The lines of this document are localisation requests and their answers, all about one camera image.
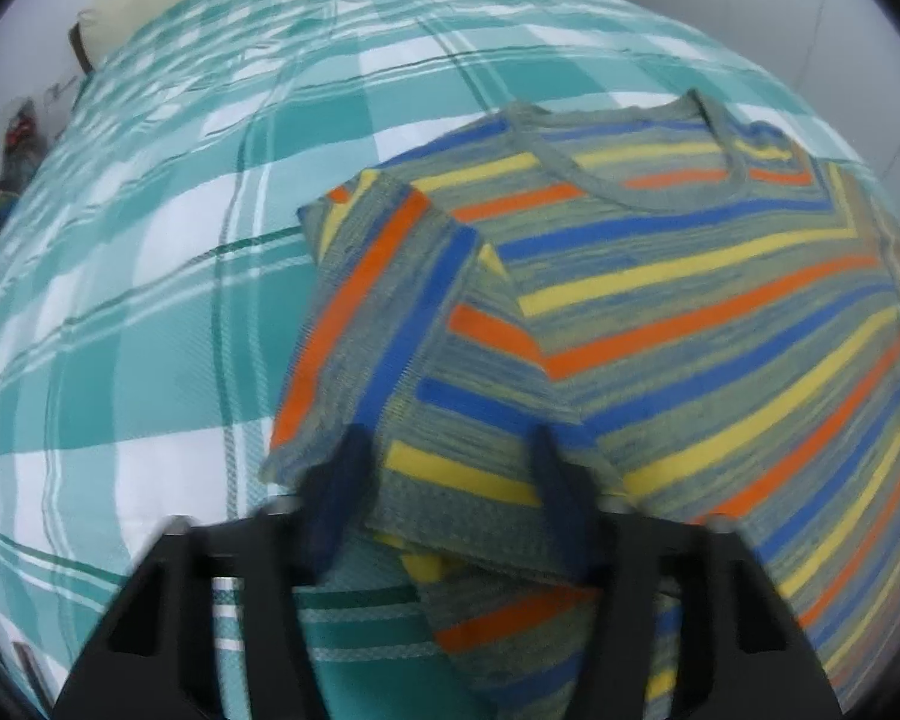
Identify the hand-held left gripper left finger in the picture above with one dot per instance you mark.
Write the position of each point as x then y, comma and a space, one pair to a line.
339, 487

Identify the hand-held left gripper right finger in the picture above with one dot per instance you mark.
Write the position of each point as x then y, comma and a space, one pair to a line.
562, 495

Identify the cream pillow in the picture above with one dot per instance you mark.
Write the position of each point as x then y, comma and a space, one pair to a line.
131, 7

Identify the multicoloured striped small shirt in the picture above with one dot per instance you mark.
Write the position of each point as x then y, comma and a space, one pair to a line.
645, 300

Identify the pile of mixed clothes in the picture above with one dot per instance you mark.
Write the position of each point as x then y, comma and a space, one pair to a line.
4, 165

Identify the teal checked bed sheet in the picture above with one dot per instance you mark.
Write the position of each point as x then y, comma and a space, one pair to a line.
157, 300

